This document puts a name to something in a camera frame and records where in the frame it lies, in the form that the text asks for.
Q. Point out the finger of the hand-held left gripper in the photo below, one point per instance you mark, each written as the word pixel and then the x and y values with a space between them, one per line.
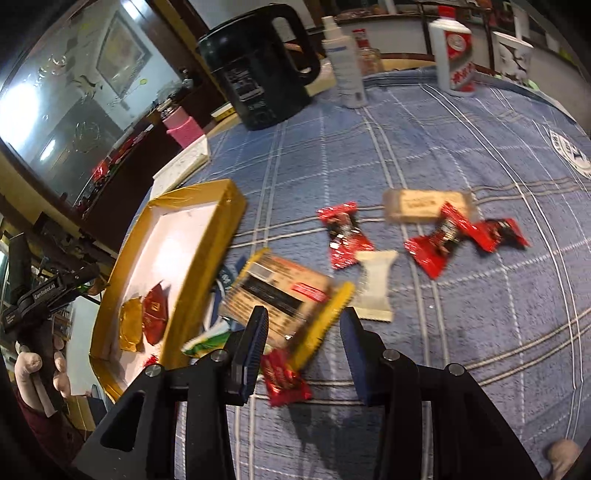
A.
pixel 76 282

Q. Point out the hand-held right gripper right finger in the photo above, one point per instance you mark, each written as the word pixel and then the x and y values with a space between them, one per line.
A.
pixel 353 350

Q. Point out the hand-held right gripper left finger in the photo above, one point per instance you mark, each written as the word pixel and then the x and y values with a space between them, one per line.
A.
pixel 256 341

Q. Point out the small red snack packet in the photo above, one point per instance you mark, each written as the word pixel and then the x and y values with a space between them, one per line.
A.
pixel 284 376

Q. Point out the green white snack packet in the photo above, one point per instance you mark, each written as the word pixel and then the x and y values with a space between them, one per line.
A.
pixel 203 344

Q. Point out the large brown snack packet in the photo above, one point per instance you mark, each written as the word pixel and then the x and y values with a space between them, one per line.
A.
pixel 277 286

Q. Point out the gold foil packet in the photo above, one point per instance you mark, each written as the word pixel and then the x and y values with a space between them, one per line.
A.
pixel 130 325

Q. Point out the dark red foil packet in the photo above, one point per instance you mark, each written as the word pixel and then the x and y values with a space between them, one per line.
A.
pixel 156 314

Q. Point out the gold cardboard box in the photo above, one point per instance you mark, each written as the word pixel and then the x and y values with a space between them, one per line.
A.
pixel 152 240

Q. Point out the tiny red candy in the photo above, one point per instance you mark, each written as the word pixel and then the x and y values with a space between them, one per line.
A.
pixel 151 359

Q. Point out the red twisted candy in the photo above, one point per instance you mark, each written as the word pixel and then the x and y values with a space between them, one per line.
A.
pixel 346 235
pixel 505 230

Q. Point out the red candy pair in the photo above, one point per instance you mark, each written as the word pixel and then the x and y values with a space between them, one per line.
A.
pixel 434 249

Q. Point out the beige snack bar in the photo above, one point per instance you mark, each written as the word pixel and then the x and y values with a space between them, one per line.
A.
pixel 415 203

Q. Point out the person's left forearm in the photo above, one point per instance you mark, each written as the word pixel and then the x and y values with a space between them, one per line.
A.
pixel 51 434

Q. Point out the person's left hand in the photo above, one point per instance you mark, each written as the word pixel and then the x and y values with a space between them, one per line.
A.
pixel 34 374

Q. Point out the person's right hand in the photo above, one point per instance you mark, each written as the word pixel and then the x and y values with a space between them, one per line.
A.
pixel 565 457

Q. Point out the blue plaid tablecloth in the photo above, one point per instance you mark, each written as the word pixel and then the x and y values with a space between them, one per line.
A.
pixel 415 346

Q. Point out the white book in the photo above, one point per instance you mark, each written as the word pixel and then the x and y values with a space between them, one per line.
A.
pixel 184 161

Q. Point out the pink cup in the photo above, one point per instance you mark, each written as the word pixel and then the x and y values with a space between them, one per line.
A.
pixel 184 131

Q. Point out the glass cabinet door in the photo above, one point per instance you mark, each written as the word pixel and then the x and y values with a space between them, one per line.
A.
pixel 69 92

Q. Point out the yellow edged book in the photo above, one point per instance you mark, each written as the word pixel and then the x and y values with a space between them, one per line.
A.
pixel 222 112

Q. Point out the black electric kettle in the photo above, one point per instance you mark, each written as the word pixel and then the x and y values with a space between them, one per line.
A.
pixel 249 78

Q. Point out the white spray bottle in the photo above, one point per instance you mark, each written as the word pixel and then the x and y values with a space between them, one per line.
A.
pixel 346 69

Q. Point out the small jar red lid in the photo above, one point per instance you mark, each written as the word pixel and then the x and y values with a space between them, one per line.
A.
pixel 369 57

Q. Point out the white bottle red label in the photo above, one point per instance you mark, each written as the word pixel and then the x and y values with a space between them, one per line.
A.
pixel 450 69

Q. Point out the white printed paper cup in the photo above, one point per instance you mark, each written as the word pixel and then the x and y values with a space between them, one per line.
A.
pixel 512 60

